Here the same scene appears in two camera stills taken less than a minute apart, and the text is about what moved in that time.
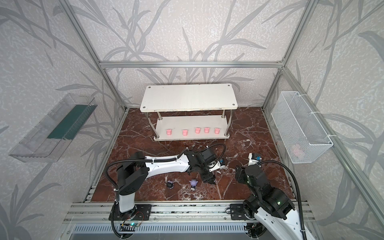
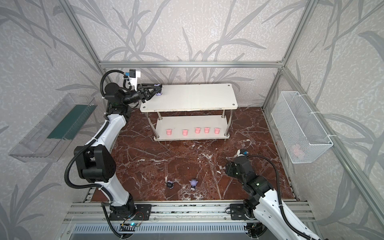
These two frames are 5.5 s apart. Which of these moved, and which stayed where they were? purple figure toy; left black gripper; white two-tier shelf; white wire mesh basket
Moved: left black gripper
Stayed: purple figure toy; white two-tier shelf; white wire mesh basket
